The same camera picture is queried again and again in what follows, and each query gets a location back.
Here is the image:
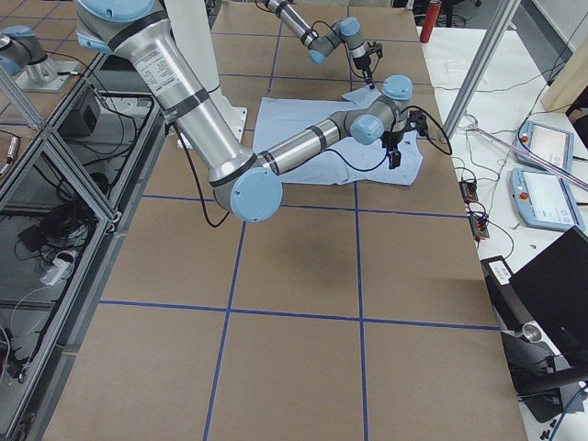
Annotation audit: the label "aluminium frame rails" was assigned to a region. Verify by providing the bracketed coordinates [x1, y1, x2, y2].
[1, 53, 164, 440]

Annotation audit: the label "small red electronics board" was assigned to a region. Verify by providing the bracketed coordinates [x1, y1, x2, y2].
[458, 181, 479, 203]

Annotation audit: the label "aluminium frame post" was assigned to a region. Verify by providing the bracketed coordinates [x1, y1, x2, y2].
[444, 0, 521, 139]

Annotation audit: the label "cable bundle under frame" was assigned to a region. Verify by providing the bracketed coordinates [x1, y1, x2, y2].
[13, 201, 97, 286]

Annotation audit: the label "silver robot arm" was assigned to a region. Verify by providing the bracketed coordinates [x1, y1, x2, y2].
[255, 0, 383, 89]
[75, 1, 413, 222]

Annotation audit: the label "far teach pendant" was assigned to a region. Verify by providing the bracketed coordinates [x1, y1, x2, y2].
[516, 121, 574, 172]

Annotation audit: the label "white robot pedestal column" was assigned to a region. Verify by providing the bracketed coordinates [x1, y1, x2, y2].
[164, 0, 247, 141]

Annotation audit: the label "black power box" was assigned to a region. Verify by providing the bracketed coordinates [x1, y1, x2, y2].
[58, 89, 100, 138]

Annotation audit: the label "third robot base arm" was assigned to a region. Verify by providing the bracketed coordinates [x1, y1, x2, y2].
[1, 26, 78, 93]

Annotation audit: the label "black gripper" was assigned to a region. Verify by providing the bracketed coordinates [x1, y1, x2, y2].
[351, 40, 383, 87]
[381, 109, 427, 170]

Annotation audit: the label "near teach pendant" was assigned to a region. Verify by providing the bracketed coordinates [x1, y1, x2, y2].
[510, 168, 585, 232]

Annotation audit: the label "black laptop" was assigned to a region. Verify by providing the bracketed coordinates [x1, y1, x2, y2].
[510, 227, 587, 366]

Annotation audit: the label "light blue t-shirt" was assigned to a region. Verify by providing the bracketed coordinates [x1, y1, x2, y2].
[253, 85, 424, 187]

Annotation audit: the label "teach pendant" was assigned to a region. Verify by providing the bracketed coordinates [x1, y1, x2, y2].
[516, 121, 574, 172]
[510, 168, 585, 232]

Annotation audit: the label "red bottle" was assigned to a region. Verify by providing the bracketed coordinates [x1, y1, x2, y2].
[420, 0, 442, 43]

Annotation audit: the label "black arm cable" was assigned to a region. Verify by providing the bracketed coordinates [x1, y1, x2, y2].
[256, 0, 350, 47]
[174, 107, 454, 229]

